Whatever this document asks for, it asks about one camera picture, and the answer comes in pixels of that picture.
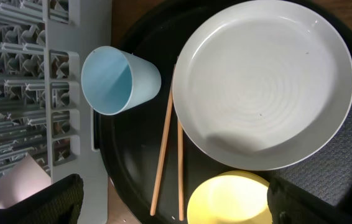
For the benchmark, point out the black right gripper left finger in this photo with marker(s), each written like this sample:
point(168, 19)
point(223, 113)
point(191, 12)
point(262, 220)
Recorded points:
point(59, 203)

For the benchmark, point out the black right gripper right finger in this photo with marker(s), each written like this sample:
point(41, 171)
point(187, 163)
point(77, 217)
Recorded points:
point(289, 204)

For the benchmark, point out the pink cup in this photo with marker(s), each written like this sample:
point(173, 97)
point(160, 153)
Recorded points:
point(23, 180)

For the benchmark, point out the yellow bowl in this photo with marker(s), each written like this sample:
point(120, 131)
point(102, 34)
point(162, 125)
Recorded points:
point(232, 197)

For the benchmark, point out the light blue cup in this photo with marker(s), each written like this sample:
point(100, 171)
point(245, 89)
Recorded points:
point(114, 81)

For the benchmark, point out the grey dishwasher rack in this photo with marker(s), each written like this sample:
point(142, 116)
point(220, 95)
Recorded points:
point(43, 45)

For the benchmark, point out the round black tray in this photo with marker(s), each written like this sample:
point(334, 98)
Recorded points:
point(130, 142)

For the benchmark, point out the grey round plate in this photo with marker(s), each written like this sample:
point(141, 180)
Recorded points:
point(262, 85)

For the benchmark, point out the right wooden chopstick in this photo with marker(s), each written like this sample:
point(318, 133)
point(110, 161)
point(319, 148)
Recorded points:
point(180, 171)

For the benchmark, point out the wooden chopstick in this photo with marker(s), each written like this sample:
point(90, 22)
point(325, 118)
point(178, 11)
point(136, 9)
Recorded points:
point(162, 152)
point(180, 171)

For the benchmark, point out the left wooden chopstick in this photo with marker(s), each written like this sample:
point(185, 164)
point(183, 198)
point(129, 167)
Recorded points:
point(162, 152)

